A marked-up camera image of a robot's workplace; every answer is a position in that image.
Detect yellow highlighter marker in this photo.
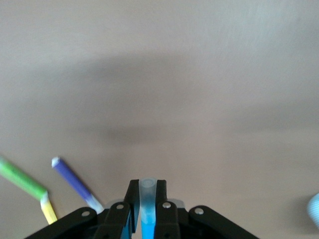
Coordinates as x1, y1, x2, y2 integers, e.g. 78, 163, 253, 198
39, 193, 58, 225

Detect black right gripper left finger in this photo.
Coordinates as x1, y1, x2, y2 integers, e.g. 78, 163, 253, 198
24, 179, 141, 239

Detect green highlighter marker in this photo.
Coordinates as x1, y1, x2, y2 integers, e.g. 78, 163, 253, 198
0, 155, 48, 201

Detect blue highlighter marker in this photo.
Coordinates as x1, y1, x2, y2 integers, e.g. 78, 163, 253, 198
138, 177, 158, 239

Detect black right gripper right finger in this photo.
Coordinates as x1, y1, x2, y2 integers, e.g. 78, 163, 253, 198
154, 179, 260, 239

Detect blue ribbed plastic cup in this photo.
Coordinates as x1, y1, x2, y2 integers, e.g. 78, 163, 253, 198
307, 193, 319, 227

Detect purple highlighter marker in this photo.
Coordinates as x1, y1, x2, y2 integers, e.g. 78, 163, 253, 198
51, 156, 105, 214

